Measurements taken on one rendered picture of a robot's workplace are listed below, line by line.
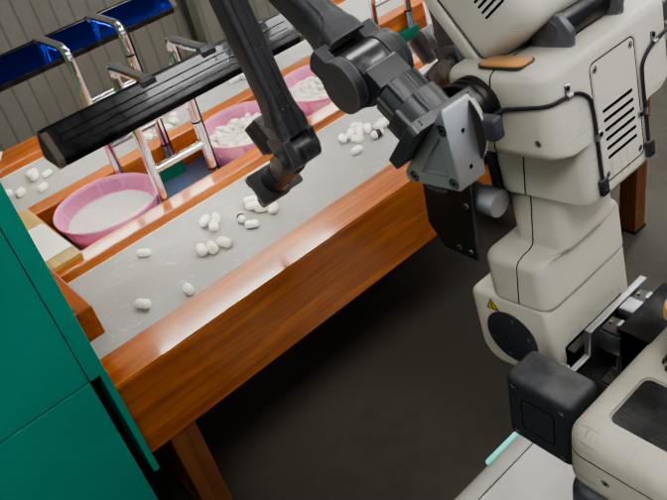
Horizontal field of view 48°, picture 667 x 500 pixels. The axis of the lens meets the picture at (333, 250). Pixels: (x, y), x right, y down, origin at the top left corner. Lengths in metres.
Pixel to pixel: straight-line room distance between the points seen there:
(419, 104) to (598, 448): 0.50
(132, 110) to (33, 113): 1.77
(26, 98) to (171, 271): 1.76
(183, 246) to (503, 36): 0.95
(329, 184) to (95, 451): 0.80
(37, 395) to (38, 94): 2.16
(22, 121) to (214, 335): 2.01
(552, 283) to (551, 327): 0.08
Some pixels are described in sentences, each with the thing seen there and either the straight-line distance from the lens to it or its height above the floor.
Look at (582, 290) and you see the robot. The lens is 1.27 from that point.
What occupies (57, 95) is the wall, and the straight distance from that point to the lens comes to 3.32.
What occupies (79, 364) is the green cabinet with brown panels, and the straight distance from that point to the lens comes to 1.27.
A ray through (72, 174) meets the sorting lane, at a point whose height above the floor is 0.74.
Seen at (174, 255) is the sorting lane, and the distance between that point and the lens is 1.68.
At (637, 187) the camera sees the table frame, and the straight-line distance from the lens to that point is 2.61.
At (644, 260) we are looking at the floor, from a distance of 2.61.
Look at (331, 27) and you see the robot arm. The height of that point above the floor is 1.30.
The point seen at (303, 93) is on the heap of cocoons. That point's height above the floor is 0.74.
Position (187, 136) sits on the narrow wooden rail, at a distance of 2.15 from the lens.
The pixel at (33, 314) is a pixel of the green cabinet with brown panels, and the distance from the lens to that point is 1.20.
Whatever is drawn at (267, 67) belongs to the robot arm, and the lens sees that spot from 1.27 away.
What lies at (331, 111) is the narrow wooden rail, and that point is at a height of 0.76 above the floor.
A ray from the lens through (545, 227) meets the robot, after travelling 1.16.
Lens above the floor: 1.64
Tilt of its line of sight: 36 degrees down
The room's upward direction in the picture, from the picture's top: 15 degrees counter-clockwise
